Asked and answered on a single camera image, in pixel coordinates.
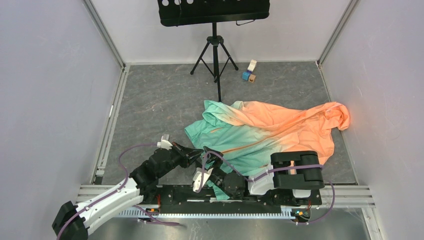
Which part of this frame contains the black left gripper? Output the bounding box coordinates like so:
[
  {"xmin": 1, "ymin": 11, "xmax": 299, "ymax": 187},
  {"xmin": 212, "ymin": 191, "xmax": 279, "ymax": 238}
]
[{"xmin": 157, "ymin": 141, "xmax": 204, "ymax": 178}]

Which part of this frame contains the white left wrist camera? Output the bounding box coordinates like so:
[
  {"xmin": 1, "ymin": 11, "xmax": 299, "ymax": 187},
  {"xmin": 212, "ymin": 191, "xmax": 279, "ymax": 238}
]
[{"xmin": 156, "ymin": 134, "xmax": 173, "ymax": 150}]

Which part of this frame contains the green and orange jacket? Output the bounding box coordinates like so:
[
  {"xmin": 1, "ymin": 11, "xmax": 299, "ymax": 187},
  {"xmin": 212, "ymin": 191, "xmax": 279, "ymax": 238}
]
[{"xmin": 184, "ymin": 99, "xmax": 351, "ymax": 201}]

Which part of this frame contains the brown wooden toy cube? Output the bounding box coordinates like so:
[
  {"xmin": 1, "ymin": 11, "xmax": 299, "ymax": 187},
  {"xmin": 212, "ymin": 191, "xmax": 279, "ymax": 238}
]
[{"xmin": 248, "ymin": 74, "xmax": 256, "ymax": 83}]

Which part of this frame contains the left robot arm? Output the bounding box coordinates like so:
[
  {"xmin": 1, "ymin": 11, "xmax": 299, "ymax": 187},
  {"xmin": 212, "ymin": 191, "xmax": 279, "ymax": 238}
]
[{"xmin": 52, "ymin": 142, "xmax": 204, "ymax": 240}]

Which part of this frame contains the white toy block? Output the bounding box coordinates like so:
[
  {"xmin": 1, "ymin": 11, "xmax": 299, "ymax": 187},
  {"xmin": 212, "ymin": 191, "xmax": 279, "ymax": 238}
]
[{"xmin": 247, "ymin": 59, "xmax": 257, "ymax": 73}]

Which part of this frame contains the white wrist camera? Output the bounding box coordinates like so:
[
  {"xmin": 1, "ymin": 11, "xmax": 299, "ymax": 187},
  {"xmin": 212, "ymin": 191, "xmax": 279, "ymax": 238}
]
[
  {"xmin": 156, "ymin": 134, "xmax": 173, "ymax": 150},
  {"xmin": 192, "ymin": 167, "xmax": 214, "ymax": 193}
]

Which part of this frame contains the blue toy cube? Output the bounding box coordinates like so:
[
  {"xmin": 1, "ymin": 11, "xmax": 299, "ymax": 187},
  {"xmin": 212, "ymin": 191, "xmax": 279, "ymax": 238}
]
[{"xmin": 242, "ymin": 71, "xmax": 251, "ymax": 81}]

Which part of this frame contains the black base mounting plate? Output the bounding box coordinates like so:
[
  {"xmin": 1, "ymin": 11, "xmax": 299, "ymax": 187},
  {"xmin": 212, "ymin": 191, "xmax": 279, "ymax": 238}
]
[{"xmin": 125, "ymin": 180, "xmax": 323, "ymax": 215}]

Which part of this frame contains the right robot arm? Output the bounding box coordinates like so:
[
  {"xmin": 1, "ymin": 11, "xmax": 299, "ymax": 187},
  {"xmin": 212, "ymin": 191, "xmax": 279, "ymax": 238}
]
[{"xmin": 192, "ymin": 147, "xmax": 325, "ymax": 204}]

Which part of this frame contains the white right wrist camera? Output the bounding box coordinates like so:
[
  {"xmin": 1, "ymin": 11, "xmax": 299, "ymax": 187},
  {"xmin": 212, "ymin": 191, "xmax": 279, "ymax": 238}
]
[{"xmin": 192, "ymin": 167, "xmax": 214, "ymax": 193}]

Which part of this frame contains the grey slotted cable duct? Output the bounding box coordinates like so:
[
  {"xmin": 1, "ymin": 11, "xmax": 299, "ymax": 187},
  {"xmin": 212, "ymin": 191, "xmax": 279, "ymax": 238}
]
[{"xmin": 116, "ymin": 207, "xmax": 295, "ymax": 220}]

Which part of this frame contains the black music stand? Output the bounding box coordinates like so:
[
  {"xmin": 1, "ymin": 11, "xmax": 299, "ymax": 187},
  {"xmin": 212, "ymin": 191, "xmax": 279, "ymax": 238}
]
[{"xmin": 157, "ymin": 0, "xmax": 271, "ymax": 102}]

